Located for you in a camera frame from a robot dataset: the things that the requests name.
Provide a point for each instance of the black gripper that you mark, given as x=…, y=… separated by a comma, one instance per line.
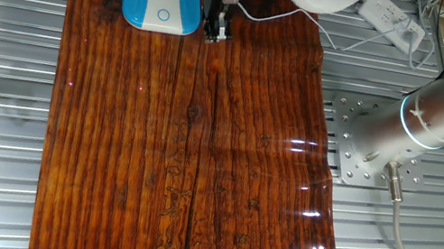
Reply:
x=218, y=2

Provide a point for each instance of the wood grain table mat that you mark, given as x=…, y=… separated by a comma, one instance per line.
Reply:
x=117, y=147

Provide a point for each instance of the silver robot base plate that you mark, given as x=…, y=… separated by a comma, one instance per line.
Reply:
x=342, y=118

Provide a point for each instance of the white power strip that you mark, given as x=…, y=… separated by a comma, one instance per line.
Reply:
x=379, y=10

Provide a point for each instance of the white power plug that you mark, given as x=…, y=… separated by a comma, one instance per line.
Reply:
x=411, y=27

